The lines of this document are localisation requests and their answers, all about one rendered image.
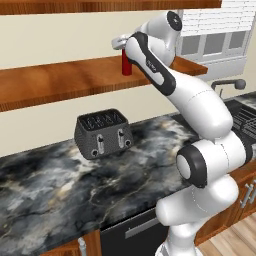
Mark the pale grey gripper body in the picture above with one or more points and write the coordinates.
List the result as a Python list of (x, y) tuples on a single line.
[(119, 42)]

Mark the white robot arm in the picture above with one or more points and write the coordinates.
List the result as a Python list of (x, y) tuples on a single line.
[(200, 110)]

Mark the red ketchup bottle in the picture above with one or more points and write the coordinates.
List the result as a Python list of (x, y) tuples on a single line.
[(127, 68)]

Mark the dark grey toaster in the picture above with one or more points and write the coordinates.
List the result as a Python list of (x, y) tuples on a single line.
[(103, 135)]

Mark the white framed window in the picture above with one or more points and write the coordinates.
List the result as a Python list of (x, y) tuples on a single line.
[(216, 40)]

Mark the dark grey sink tap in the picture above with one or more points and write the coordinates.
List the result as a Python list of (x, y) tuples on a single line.
[(233, 82)]

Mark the black dishwasher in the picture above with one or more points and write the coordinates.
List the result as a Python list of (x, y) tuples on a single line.
[(133, 240)]

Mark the wooden base cupboard door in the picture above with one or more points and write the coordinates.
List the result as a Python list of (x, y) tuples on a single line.
[(245, 213), (73, 248)]

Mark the wooden wall cabinet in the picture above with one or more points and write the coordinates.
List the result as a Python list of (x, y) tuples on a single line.
[(100, 5)]

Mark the wooden wall shelf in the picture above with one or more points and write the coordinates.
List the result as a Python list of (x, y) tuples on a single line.
[(66, 81)]

